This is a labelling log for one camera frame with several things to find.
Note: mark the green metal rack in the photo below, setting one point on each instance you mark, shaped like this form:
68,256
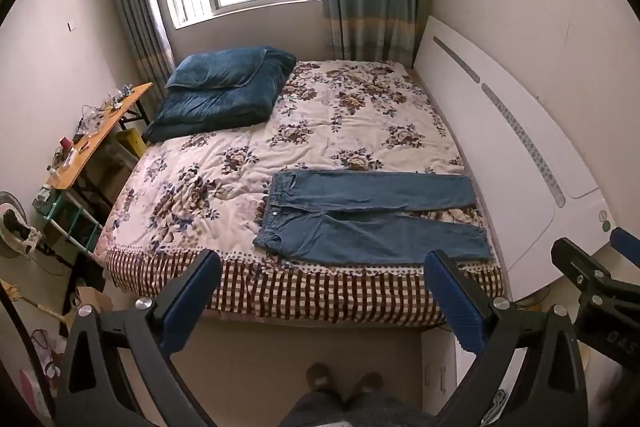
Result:
65,217

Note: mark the wooden stick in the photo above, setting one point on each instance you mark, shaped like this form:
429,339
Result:
35,304

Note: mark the white printed box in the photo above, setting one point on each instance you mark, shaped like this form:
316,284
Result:
440,367

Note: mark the wooden folding table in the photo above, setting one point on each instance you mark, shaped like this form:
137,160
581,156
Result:
107,127

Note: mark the floral blanket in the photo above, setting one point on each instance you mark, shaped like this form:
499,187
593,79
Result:
210,177

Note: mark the person's slipper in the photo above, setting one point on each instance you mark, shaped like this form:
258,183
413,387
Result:
319,376
367,384

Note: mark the pink bag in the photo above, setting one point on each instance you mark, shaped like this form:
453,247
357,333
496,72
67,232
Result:
35,387

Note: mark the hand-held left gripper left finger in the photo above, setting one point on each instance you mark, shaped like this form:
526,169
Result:
192,302

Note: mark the white headboard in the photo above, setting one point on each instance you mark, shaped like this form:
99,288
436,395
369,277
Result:
510,147

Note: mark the electric fan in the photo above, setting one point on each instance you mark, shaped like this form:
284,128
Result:
15,227

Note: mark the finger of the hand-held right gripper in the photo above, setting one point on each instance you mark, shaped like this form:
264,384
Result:
575,259
626,244

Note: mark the yellow stool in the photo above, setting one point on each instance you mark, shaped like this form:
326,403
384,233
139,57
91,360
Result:
131,144

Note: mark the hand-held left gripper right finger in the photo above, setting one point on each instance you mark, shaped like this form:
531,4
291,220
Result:
456,304

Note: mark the blue denim pants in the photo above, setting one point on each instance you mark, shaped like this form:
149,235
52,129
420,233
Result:
370,219

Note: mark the beige bed frame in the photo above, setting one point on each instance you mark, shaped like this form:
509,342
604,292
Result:
280,357

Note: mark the folded blue quilt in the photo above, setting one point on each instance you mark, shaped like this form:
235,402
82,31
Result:
220,109

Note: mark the blue pillow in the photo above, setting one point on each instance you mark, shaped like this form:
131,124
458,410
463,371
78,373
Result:
217,67

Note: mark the cardboard box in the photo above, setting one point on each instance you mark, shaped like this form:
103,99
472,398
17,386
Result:
90,302

